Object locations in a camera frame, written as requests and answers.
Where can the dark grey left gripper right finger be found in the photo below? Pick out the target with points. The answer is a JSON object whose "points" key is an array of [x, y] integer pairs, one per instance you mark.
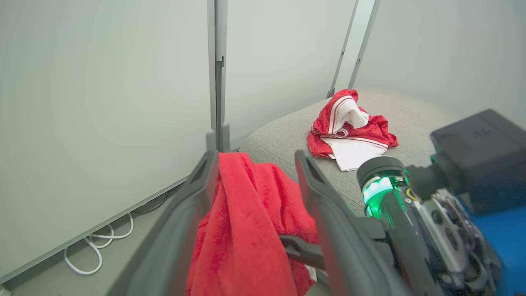
{"points": [[337, 238]]}

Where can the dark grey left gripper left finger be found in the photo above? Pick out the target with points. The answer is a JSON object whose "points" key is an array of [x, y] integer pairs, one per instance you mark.
{"points": [[172, 238]]}

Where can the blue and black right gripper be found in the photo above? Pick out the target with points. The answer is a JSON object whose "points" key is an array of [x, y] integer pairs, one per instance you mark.
{"points": [[444, 246]]}

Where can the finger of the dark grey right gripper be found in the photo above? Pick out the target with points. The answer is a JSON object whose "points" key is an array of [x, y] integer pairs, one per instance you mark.
{"points": [[302, 250]]}

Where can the plain red cloth garment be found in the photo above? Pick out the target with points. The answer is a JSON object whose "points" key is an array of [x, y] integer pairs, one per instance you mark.
{"points": [[246, 213]]}

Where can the red and white sports jersey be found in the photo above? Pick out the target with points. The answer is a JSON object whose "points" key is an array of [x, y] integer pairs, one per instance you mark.
{"points": [[353, 152]]}

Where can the grey fabric sofa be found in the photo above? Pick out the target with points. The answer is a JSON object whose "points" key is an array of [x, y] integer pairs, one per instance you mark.
{"points": [[283, 135]]}

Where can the grey partition foot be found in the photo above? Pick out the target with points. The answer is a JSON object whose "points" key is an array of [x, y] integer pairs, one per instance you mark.
{"points": [[211, 139], [226, 137]]}

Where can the large white partition panel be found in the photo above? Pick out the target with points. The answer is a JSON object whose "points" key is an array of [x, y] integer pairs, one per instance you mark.
{"points": [[102, 102]]}

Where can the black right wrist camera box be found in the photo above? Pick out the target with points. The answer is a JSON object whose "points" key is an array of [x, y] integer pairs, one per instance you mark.
{"points": [[481, 152]]}

